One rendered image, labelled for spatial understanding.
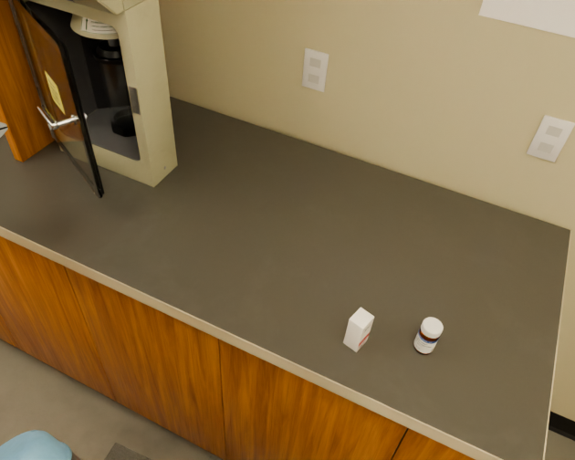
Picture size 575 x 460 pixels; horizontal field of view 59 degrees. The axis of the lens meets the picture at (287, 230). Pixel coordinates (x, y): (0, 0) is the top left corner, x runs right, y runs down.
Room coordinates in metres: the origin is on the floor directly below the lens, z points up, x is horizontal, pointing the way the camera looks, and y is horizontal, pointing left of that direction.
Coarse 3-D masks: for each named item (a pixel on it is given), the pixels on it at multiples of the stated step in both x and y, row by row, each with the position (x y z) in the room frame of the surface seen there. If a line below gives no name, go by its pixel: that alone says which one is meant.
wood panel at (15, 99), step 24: (0, 0) 1.16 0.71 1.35; (0, 24) 1.15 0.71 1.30; (0, 48) 1.12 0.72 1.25; (0, 72) 1.10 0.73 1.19; (24, 72) 1.16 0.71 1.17; (0, 96) 1.08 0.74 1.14; (24, 96) 1.14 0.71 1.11; (0, 120) 1.09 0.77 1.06; (24, 120) 1.12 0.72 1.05; (24, 144) 1.10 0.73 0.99
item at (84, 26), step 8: (72, 16) 1.13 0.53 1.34; (80, 16) 1.10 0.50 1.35; (72, 24) 1.12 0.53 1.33; (80, 24) 1.10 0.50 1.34; (88, 24) 1.09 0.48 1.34; (96, 24) 1.09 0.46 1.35; (104, 24) 1.09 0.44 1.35; (80, 32) 1.09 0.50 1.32; (88, 32) 1.08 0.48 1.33; (96, 32) 1.08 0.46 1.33; (104, 32) 1.08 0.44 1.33; (112, 32) 1.09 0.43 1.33
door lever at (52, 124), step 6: (42, 108) 0.95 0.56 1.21; (42, 114) 0.93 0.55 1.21; (48, 114) 0.93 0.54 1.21; (48, 120) 0.91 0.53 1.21; (54, 120) 0.91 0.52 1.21; (60, 120) 0.91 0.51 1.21; (66, 120) 0.92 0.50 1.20; (72, 120) 0.92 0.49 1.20; (48, 126) 0.89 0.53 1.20; (54, 126) 0.89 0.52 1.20
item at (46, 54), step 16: (16, 0) 1.08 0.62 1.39; (32, 16) 1.00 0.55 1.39; (32, 32) 1.03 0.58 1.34; (48, 32) 0.94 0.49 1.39; (32, 48) 1.07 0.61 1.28; (48, 48) 0.96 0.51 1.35; (48, 64) 0.99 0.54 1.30; (64, 64) 0.90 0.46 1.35; (64, 80) 0.92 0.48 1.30; (48, 96) 1.06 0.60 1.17; (64, 96) 0.94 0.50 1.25; (64, 128) 1.01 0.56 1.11; (80, 128) 0.90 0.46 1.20; (64, 144) 1.05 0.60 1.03; (80, 144) 0.93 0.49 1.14; (80, 160) 0.96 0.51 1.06; (96, 176) 0.90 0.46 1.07; (96, 192) 0.91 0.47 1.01
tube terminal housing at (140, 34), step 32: (32, 0) 1.12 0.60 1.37; (64, 0) 1.08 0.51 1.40; (128, 0) 1.03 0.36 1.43; (128, 32) 1.02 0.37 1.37; (160, 32) 1.11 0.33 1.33; (128, 64) 1.02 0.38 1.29; (160, 64) 1.10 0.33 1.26; (160, 96) 1.09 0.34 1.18; (160, 128) 1.07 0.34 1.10; (96, 160) 1.09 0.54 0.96; (128, 160) 1.05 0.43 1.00; (160, 160) 1.06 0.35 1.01
